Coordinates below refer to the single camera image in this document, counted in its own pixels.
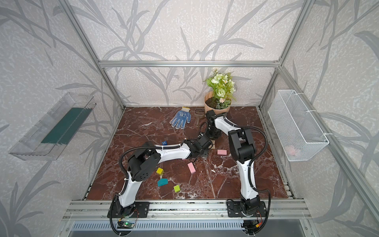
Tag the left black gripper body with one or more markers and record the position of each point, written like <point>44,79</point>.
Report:
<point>206,144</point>

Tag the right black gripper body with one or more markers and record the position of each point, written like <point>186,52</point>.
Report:
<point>212,130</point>

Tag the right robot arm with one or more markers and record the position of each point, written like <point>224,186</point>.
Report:
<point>244,152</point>

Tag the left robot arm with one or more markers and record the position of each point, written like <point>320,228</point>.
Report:
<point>138,164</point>

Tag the pink long block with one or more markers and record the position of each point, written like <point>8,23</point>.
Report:
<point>191,168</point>

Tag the yellow cube block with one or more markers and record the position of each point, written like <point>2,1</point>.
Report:
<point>160,171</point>

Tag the green cube block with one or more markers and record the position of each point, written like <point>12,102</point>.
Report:
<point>177,188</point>

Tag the teal block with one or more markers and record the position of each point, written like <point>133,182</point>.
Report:
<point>162,182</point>

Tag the brown slotted plastic scoop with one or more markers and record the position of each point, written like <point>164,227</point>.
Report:
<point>199,114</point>

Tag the flower pot with plant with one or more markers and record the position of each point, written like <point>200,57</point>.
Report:
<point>220,98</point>

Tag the blue dotted work glove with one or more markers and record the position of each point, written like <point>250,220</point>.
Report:
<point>181,118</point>

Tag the pink object in basket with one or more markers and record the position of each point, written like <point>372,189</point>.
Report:
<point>292,151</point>

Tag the green circuit board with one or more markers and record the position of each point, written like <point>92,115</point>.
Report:
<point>125,224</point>

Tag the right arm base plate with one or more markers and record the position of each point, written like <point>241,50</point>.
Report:
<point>238,209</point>

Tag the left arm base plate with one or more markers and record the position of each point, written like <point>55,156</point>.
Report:
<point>137,210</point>

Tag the white wire mesh basket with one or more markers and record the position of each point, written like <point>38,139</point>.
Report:
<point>295,125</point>

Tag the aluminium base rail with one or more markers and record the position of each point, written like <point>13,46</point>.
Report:
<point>180,209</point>

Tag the clear plastic wall shelf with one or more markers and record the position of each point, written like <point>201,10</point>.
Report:
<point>46,140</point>

